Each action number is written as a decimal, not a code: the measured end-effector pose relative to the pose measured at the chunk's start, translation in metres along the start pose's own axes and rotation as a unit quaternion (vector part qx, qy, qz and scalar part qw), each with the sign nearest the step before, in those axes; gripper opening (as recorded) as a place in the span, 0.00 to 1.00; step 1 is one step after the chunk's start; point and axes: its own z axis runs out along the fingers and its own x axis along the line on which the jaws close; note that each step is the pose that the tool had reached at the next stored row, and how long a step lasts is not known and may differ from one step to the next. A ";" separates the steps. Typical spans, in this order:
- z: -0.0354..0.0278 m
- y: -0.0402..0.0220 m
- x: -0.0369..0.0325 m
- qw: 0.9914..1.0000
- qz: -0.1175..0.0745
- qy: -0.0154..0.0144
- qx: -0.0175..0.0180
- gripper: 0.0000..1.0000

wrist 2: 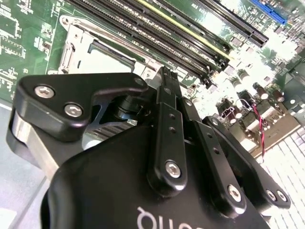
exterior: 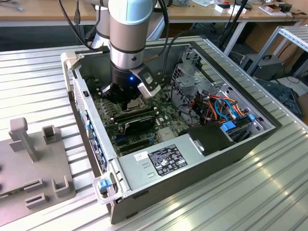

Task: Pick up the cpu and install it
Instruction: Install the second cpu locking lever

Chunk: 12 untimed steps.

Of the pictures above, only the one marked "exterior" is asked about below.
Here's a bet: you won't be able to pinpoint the metal locking lever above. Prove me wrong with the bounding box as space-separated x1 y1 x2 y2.
124 108 148 116

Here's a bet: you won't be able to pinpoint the RAM slot white latches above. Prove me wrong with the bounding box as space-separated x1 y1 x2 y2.
110 107 157 120

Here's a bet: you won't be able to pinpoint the black graphics card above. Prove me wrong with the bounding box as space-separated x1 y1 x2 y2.
117 115 156 136

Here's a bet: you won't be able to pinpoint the green motherboard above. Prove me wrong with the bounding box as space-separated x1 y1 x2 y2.
91 80 202 157

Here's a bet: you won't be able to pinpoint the black expansion slot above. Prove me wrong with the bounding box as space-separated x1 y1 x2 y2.
118 138 150 149
120 144 145 156

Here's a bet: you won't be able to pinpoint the silver chipset heatsink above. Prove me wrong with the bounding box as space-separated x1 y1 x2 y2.
157 127 176 141

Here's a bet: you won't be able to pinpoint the metal drive cage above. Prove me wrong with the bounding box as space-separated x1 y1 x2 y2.
171 63 233 106

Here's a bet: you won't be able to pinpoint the silver power supply unit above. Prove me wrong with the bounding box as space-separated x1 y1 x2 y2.
117 134 205 193

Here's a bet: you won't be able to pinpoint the black chair base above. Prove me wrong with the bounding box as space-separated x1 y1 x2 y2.
191 23 217 35

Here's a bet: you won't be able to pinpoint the black fan shroud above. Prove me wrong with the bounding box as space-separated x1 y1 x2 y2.
179 121 236 157

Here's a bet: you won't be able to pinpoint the blue case latch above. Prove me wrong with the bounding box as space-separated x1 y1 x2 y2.
99 180 112 193

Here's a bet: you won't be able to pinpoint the grey PC case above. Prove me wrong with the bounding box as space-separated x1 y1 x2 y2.
60 40 283 226

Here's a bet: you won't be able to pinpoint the blue disk carrier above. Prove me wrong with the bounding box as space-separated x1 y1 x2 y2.
220 121 238 132

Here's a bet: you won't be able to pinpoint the grey parts rack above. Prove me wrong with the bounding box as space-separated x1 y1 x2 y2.
0 117 77 215

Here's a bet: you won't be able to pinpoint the white cardboard box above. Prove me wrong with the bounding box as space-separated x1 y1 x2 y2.
214 4 231 14

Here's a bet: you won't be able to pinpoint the white desk leg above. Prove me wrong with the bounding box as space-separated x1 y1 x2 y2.
223 21 248 56

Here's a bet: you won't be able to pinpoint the black stand pole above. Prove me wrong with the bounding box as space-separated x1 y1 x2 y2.
218 0 250 52

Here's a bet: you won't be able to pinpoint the wooden desk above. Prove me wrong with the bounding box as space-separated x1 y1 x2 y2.
0 0 308 27

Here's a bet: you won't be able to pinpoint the dark blue crate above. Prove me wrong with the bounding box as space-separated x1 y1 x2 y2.
255 78 301 118

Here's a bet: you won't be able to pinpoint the green RAM stick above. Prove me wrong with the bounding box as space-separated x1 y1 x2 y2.
0 187 26 200

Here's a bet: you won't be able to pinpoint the open cardboard box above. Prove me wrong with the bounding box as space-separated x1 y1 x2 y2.
258 2 281 17

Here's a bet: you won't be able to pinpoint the brown cardboard box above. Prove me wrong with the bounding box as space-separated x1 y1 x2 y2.
297 93 308 119

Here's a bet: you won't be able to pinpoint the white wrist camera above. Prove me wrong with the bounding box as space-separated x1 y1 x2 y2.
137 80 161 99

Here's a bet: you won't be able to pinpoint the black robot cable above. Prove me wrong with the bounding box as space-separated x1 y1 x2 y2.
57 0 193 82

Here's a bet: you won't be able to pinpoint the blue data wire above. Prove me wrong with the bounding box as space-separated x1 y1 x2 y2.
213 98 236 121

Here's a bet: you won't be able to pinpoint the clear plastic case handle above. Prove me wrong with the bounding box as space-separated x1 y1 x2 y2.
92 171 123 205

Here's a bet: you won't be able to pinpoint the orange wire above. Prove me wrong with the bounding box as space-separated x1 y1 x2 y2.
202 95 245 118

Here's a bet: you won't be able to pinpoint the grey case with handle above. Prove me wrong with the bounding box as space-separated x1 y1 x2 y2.
240 53 284 80

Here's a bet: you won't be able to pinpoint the aluminium profile frame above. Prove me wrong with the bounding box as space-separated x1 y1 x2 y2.
247 26 308 77

